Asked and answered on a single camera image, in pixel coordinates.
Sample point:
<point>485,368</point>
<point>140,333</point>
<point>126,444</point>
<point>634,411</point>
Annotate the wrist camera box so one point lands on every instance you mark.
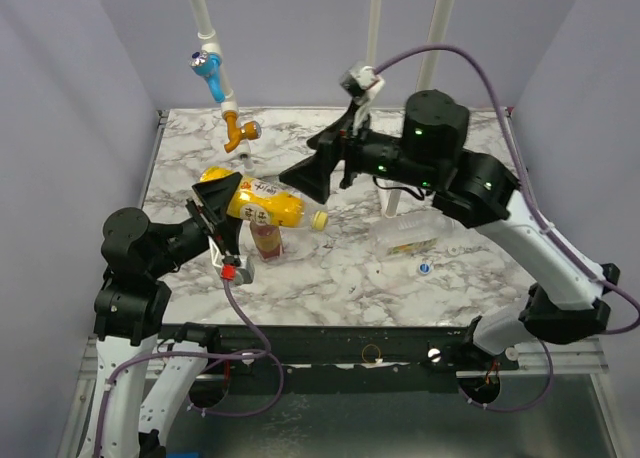
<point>361,83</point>
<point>238,270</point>

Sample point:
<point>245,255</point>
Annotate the blue plastic faucet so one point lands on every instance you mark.
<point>207,66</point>

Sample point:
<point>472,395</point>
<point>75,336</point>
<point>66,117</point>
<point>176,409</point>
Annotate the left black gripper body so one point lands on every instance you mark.
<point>209,225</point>

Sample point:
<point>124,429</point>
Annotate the red gold labelled bottle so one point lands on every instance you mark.
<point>267,239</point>

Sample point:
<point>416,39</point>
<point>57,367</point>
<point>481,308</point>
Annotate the yellow labelled bottle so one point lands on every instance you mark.
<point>265,203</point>

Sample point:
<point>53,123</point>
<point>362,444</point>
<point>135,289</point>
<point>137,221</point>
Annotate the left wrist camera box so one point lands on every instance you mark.
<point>238,270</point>

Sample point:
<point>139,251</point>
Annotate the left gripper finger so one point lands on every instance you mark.
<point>216,195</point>
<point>229,231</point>

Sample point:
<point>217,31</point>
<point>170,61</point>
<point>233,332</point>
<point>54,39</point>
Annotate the large clear plastic bottle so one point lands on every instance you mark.
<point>409,233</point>

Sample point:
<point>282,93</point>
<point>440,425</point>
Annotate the yellow bottle cap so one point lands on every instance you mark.
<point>319,220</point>

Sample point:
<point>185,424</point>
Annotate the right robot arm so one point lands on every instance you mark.
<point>477,190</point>

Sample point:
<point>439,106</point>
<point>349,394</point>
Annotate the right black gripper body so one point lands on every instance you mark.
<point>347,151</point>

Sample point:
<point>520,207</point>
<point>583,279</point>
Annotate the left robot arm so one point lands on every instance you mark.
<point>139,388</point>

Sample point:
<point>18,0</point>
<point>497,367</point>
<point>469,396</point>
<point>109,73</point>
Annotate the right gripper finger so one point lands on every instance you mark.
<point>312,175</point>
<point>334,127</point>

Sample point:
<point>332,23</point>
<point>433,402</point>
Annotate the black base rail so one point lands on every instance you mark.
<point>351,360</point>

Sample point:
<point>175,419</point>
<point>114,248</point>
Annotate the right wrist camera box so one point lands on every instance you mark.
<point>361,83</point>

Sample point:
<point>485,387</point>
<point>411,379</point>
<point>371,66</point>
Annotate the orange plastic faucet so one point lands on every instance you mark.
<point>236,132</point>

